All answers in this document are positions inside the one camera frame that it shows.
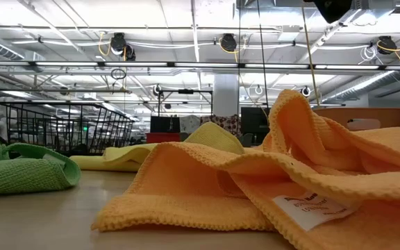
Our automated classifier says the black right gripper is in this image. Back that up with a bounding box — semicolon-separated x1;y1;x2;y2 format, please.
303;0;353;24

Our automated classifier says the yellow microfiber towel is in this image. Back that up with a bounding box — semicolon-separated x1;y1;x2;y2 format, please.
69;121;246;173

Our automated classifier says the orange microfiber towel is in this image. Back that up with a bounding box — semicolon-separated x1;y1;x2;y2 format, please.
90;89;400;250

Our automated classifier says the green microfiber towel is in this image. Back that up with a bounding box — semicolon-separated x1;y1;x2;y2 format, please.
0;136;82;196

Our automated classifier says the black monitor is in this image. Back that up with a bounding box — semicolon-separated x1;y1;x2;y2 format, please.
240;106;272;135
150;116;181;133

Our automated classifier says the long ceiling light bar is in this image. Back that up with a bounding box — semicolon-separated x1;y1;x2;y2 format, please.
0;60;400;72

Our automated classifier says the patterned cloth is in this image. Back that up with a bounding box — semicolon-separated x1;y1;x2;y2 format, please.
199;114;242;137

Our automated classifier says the red bin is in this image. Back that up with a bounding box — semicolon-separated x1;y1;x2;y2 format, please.
146;132;181;144

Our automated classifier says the yellow hanging cable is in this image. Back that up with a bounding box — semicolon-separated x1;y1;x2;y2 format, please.
301;5;322;107

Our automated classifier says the black hanging cable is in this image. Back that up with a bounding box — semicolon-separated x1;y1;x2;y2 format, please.
256;0;270;119

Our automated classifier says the black wire basket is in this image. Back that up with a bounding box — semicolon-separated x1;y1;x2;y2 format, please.
0;101;135;156

